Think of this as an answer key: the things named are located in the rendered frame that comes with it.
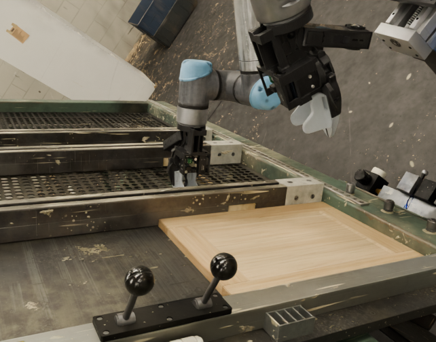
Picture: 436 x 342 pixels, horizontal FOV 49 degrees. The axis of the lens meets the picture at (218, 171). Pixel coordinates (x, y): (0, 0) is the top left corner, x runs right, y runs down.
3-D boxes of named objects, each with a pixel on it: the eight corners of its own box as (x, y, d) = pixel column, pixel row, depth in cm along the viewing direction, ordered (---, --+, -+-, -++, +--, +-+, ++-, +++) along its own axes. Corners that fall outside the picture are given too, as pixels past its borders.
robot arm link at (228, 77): (264, 105, 116) (225, 105, 111) (240, 99, 126) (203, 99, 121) (267, 72, 114) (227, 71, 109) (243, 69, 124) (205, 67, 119)
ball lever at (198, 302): (215, 316, 72) (246, 268, 64) (193, 321, 71) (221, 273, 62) (206, 294, 75) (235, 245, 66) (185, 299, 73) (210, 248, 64)
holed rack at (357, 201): (369, 205, 124) (369, 203, 123) (360, 206, 122) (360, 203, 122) (151, 100, 262) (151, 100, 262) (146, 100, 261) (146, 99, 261)
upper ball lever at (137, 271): (140, 333, 67) (161, 283, 58) (113, 339, 65) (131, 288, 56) (133, 309, 69) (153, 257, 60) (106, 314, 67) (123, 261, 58)
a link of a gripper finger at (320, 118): (305, 150, 75) (288, 101, 70) (336, 131, 75) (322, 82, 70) (315, 158, 72) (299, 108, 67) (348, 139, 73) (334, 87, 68)
